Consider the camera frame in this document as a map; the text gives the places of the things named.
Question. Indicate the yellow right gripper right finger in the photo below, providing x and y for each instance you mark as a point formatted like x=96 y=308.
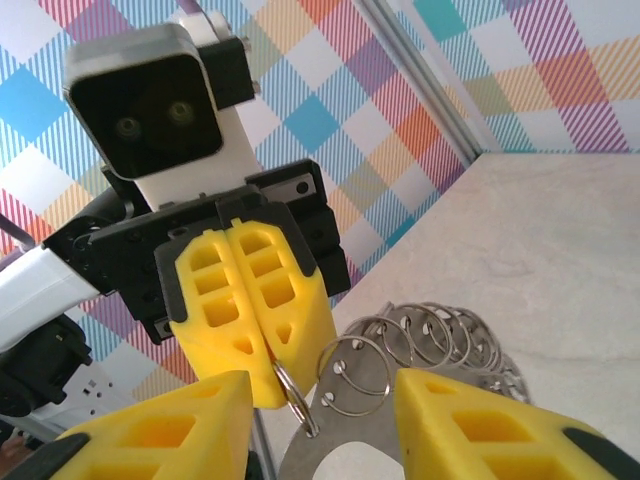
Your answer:
x=450 y=400

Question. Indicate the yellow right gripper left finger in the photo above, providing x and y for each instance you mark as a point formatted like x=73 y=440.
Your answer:
x=200 y=450

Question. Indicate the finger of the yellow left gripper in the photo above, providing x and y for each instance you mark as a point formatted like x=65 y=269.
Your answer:
x=300 y=320
x=200 y=345

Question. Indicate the metal keyring plate with rings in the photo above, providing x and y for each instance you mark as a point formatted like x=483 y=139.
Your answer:
x=345 y=425

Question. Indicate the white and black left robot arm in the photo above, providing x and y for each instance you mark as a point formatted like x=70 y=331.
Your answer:
x=35 y=290

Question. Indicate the aluminium frame post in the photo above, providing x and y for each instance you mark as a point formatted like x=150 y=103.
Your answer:
x=262 y=450

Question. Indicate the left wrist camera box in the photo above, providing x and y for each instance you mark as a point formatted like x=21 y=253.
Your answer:
x=145 y=110

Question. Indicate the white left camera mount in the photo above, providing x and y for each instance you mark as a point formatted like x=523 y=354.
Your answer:
x=225 y=150

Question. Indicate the aluminium corner post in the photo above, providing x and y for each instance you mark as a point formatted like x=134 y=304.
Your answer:
x=425 y=85

